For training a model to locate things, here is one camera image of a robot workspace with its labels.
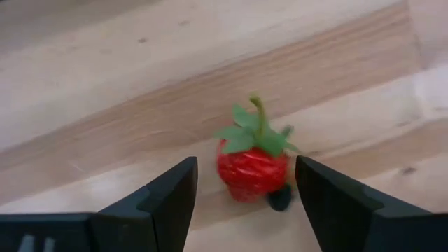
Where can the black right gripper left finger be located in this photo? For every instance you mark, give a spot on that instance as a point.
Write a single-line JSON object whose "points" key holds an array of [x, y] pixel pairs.
{"points": [[157, 217]]}

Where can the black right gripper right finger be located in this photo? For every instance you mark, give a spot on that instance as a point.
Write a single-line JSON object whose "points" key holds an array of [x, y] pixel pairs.
{"points": [[343, 217]]}

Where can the red toy strawberry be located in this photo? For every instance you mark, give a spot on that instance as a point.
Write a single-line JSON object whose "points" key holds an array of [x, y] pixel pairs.
{"points": [[252, 171]]}

